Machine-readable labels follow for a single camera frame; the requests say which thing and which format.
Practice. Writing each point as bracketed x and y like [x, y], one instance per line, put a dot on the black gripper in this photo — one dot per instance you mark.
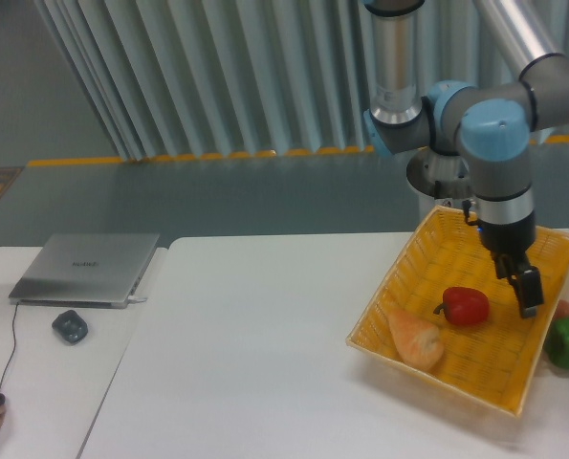
[507, 245]

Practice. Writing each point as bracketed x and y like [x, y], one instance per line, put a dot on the white usb cable plug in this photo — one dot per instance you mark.
[136, 299]

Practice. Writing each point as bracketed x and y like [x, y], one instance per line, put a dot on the bread loaf piece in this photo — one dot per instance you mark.
[417, 341]

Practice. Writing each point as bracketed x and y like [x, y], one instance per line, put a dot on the silver closed laptop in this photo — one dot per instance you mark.
[100, 270]

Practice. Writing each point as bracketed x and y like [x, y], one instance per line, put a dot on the red bell pepper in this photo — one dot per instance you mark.
[463, 306]

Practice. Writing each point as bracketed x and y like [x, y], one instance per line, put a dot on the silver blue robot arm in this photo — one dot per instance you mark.
[489, 128]

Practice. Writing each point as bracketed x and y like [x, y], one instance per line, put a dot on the yellow woven basket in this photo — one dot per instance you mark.
[441, 315]

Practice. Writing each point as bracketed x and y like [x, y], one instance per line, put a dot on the orange vegetable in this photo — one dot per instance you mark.
[562, 310]

